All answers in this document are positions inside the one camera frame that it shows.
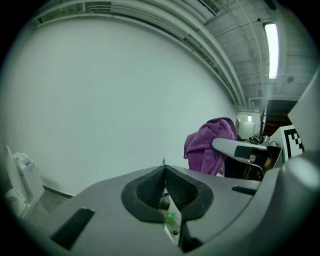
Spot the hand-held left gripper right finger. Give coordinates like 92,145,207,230
165,164,262,252

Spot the person's right hand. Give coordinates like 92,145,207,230
249,152,274,173

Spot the ceiling tube light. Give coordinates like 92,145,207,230
264,22,280,80

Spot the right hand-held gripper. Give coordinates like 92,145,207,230
211,125,306,176

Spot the ceiling air conditioner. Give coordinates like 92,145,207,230
196,0,221,16

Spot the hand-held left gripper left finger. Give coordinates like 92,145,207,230
39,165,179,256

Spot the white tank toilet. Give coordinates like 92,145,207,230
0,144,46,219

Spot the purple cloth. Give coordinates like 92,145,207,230
183,116,238,177

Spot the dark wooden staircase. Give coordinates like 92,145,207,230
262,99,300,138

